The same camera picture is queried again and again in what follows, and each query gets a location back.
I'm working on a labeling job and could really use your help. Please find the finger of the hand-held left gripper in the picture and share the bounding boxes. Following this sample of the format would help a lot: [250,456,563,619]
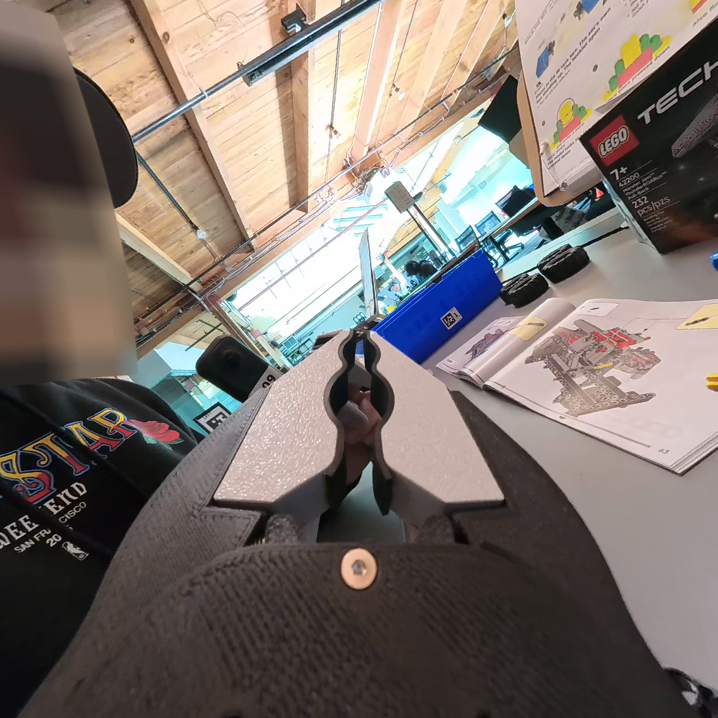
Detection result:
[358,229,379,330]

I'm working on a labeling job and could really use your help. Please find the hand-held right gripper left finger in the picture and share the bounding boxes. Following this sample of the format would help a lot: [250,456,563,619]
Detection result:
[213,330,360,540]

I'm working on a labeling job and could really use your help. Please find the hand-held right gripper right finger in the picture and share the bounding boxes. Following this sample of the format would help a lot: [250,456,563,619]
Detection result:
[363,331,504,540]

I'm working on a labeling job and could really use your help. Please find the grey desk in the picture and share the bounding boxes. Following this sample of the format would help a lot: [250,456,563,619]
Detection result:
[418,210,718,696]

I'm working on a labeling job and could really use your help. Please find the person's left hand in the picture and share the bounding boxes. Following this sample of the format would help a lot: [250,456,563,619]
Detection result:
[335,384,389,486]

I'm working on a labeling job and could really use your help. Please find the blue plastic bin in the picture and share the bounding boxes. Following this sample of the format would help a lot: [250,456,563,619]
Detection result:
[370,249,504,365]

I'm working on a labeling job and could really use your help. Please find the black toy tyre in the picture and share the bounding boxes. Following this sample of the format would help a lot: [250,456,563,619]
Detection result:
[537,244,591,284]
[499,273,549,308]

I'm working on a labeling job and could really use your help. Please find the toy building instruction booklet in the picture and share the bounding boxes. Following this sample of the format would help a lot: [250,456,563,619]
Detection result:
[436,297,718,476]

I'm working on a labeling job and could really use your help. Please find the brown cardboard board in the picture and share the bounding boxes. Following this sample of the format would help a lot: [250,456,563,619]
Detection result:
[516,73,604,207]

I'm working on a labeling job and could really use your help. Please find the person's black printed hoodie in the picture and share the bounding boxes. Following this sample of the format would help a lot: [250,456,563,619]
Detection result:
[0,378,205,718]

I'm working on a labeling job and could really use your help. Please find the black panel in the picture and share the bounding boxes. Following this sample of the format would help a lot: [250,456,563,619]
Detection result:
[479,76,519,144]

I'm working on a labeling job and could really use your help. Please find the black cap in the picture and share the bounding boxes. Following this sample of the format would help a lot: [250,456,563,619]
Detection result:
[73,70,139,209]

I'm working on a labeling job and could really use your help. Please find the printed instruction sheet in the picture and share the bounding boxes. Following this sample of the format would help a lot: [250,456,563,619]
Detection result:
[515,0,718,186]

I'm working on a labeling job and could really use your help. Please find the black toy set box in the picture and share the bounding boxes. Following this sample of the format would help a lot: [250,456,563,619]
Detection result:
[579,22,718,254]

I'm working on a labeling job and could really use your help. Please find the black ceiling rail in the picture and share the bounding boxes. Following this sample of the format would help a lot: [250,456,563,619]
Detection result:
[130,0,388,144]

